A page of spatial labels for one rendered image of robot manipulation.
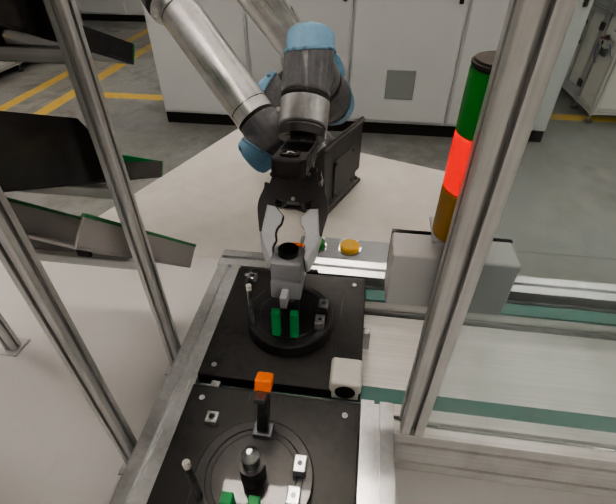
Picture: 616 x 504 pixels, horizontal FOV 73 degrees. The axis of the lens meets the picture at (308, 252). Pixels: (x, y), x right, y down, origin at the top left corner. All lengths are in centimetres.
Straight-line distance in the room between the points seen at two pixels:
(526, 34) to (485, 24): 327
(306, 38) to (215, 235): 58
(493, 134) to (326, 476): 43
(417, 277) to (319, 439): 26
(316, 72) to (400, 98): 299
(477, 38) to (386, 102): 77
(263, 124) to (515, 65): 52
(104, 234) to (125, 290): 40
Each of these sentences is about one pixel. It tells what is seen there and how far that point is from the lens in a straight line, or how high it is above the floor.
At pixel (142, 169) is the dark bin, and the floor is 122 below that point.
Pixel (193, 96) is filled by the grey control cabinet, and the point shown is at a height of 25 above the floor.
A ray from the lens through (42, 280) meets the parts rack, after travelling 46.
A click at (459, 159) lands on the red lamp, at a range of 37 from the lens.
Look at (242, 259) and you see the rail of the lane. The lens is 84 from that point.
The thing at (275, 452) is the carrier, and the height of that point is 99.
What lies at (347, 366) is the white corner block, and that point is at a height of 99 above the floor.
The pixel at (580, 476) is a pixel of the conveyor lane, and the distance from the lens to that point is 73.
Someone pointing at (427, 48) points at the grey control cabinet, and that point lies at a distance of 355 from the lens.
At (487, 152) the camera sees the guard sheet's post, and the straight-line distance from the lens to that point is 33.
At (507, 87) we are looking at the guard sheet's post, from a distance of 32.
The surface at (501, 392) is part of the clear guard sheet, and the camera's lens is 57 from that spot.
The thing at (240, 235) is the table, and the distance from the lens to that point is 107.
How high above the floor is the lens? 150
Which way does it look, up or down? 40 degrees down
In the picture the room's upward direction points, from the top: straight up
